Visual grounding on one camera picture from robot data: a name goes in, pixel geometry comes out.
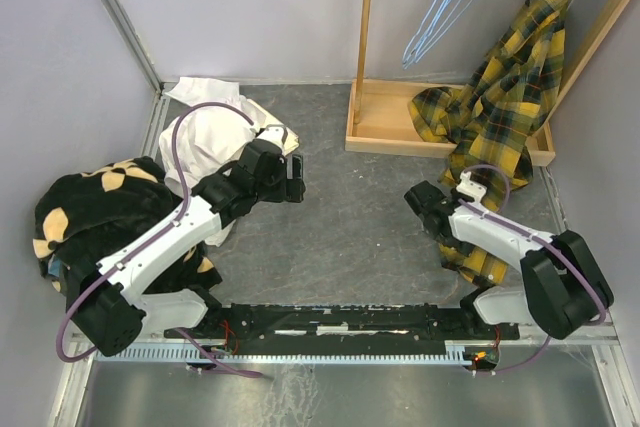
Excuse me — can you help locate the white shirt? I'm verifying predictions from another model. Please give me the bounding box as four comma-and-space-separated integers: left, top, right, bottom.
158, 75, 301, 248

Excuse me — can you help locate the wooden clothes rack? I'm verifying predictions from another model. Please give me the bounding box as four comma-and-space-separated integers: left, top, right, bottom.
345, 0, 632, 159

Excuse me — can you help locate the yellow plaid shirt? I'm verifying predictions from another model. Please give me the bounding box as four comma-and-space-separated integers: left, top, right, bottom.
407, 0, 582, 289

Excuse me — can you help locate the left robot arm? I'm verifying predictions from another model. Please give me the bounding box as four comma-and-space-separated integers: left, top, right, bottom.
64, 136, 306, 357

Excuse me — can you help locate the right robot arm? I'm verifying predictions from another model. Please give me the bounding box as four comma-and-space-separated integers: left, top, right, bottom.
404, 175, 614, 340

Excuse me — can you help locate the black floral blanket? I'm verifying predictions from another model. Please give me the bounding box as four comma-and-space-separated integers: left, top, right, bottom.
30, 156, 224, 298

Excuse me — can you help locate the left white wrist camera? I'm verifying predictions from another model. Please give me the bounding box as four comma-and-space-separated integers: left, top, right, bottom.
257, 124, 288, 154

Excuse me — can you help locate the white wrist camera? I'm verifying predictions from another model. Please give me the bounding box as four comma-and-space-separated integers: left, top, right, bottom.
257, 124, 288, 154
454, 171, 487, 203

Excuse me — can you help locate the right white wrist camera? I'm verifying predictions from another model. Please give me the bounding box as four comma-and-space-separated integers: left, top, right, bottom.
454, 171, 487, 203

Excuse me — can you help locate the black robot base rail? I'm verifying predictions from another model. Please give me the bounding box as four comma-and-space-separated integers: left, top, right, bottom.
186, 303, 520, 355

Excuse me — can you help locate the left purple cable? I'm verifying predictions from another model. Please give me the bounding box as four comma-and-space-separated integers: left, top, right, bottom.
54, 102, 256, 363

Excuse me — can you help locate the white slotted cable duct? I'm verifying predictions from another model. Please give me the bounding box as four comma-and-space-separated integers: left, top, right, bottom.
94, 342, 471, 366

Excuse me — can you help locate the aluminium corner post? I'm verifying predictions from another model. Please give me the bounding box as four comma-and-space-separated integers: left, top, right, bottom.
100, 0, 163, 93

